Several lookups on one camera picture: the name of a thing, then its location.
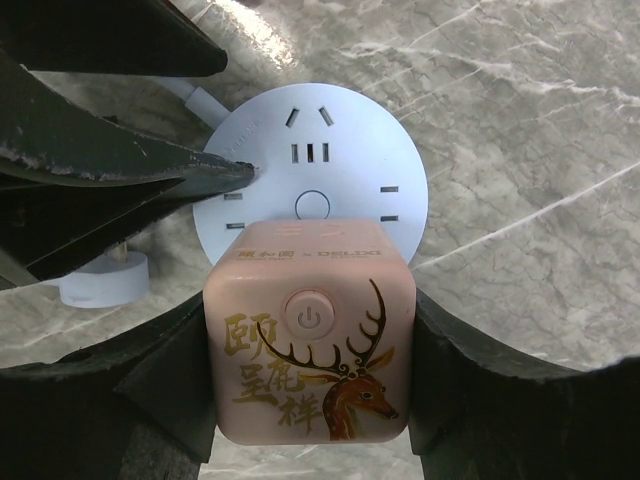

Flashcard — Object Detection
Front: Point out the round blue power socket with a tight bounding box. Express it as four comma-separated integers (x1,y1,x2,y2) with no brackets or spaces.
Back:
193,83,429,263

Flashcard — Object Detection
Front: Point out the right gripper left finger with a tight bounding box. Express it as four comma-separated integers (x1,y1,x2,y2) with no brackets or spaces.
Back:
1,294,216,479

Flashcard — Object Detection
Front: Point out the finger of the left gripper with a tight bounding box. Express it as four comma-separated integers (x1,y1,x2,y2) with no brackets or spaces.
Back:
1,0,227,77
1,54,255,290

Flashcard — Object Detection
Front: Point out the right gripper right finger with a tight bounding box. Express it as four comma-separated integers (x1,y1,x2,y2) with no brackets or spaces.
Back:
409,292,639,479

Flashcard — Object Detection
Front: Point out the pink cube plug adapter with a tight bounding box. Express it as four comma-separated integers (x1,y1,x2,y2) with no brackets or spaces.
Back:
203,220,416,446

